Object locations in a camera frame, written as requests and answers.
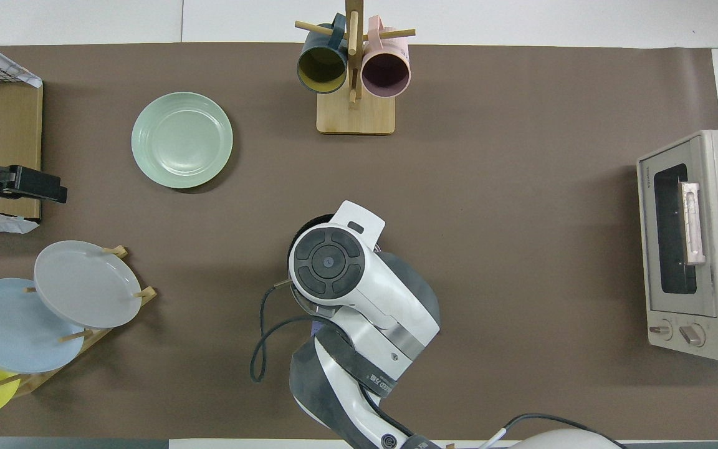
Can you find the light blue plate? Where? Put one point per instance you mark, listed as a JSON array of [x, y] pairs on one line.
[[10, 327]]

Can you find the green plate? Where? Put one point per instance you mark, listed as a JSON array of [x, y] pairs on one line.
[[181, 140]]

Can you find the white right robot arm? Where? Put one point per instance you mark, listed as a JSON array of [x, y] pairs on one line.
[[365, 293]]

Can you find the wooden mug rack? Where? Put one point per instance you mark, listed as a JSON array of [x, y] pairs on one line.
[[356, 115]]

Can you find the pink mug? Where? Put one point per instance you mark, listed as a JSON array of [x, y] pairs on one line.
[[386, 72]]

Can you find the dark teal mug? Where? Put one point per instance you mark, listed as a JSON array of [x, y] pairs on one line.
[[321, 65]]

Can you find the brown table mat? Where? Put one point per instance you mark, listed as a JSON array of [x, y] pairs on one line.
[[521, 187]]

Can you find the wooden plate rack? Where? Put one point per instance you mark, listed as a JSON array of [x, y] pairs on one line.
[[32, 380]]

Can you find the grey plate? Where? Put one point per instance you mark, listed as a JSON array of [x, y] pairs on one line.
[[85, 284]]

